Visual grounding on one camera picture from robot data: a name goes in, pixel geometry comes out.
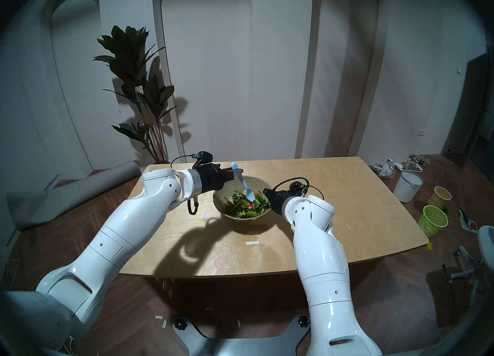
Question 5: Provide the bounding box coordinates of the tall potted plant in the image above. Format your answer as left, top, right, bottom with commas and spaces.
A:
93, 25, 177, 165

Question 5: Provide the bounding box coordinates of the rolled grey carpet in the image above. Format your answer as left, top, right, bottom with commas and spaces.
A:
6, 160, 141, 231

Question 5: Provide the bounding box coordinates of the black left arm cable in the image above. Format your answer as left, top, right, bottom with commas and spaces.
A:
170, 154, 201, 215

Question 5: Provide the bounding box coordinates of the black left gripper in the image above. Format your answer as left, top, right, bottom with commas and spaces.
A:
199, 162, 244, 193

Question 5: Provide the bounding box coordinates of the tan paper cup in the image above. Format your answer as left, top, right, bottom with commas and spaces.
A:
429, 186, 452, 210

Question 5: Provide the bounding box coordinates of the light blue spoon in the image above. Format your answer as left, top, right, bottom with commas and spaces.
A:
231, 162, 256, 201

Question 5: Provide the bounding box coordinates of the light wooden table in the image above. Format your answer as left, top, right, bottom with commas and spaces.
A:
120, 157, 430, 278

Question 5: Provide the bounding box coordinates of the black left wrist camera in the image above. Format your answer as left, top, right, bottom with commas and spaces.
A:
192, 151, 213, 170

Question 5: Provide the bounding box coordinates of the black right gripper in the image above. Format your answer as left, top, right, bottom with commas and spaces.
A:
262, 187, 294, 216

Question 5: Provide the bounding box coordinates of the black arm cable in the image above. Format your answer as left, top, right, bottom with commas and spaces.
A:
272, 177, 325, 201
170, 154, 201, 215

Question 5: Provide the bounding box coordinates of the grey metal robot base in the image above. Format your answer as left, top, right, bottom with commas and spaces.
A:
173, 315, 311, 356

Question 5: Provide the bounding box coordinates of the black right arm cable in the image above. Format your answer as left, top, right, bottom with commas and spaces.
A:
272, 177, 325, 201

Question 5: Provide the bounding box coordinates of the mixed green salad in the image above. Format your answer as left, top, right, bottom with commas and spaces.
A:
225, 189, 270, 219

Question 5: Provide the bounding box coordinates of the dark doorway panel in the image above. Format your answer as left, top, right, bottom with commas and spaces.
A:
442, 52, 494, 167

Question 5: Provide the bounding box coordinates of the red green floor packet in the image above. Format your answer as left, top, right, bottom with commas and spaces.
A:
457, 209, 479, 231

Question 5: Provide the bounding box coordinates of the green mesh basket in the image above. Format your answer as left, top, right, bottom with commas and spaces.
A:
418, 205, 449, 238

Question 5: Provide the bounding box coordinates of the pile of floor trash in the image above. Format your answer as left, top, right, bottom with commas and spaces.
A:
370, 155, 430, 178

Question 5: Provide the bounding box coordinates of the white plastic bucket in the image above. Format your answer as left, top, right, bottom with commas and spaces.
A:
393, 171, 424, 203

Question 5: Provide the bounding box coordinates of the green salad bowl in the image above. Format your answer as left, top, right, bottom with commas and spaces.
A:
213, 175, 272, 222

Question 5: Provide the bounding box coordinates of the white office chair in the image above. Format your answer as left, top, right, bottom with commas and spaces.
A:
448, 225, 494, 305

